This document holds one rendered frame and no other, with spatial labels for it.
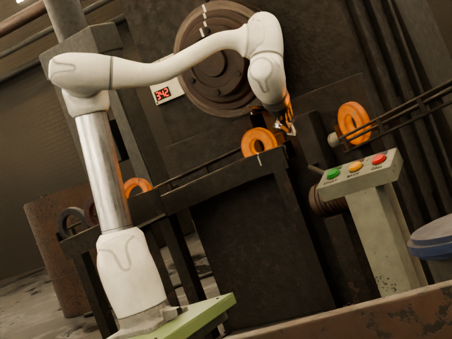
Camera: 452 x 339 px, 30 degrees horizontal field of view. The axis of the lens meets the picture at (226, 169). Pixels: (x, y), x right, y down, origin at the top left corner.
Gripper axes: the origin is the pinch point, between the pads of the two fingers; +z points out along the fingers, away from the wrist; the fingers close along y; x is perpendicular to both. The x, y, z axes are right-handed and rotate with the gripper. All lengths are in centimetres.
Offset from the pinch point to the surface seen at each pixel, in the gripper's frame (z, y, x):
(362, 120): 15.9, -13.9, 20.0
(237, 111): 40, -23, -36
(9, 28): 556, -341, -589
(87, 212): 83, 18, -112
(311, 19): 27, -61, -12
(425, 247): -60, 52, 59
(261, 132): 45, -17, -26
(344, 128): 25.3, -14.5, 11.6
